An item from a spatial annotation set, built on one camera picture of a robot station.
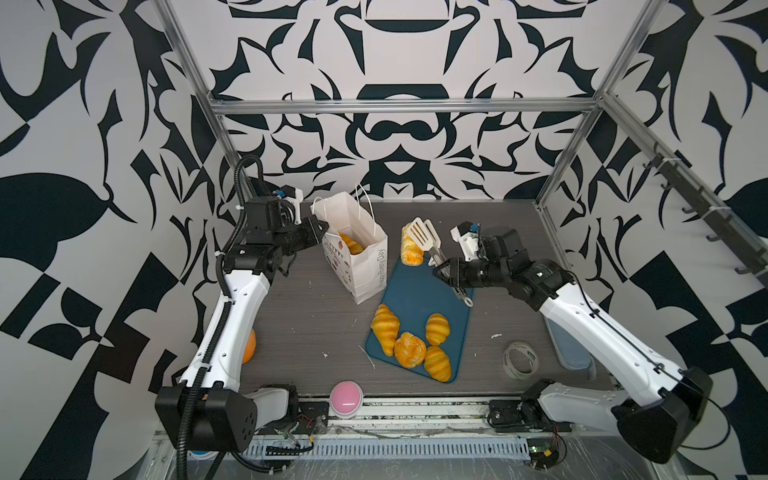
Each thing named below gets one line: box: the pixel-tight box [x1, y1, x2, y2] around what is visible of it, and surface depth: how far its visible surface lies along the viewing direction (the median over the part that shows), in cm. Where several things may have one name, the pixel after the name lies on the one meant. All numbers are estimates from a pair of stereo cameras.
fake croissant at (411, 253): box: [401, 223, 425, 267], surface depth 79 cm
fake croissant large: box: [371, 304, 401, 357], surface depth 87 cm
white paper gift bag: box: [310, 183, 389, 305], surface depth 85 cm
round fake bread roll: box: [394, 332, 427, 368], surface depth 83 cm
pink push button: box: [329, 380, 364, 420], surface depth 77 cm
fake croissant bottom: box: [424, 345, 451, 382], surface depth 81 cm
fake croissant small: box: [425, 312, 451, 345], surface depth 87 cm
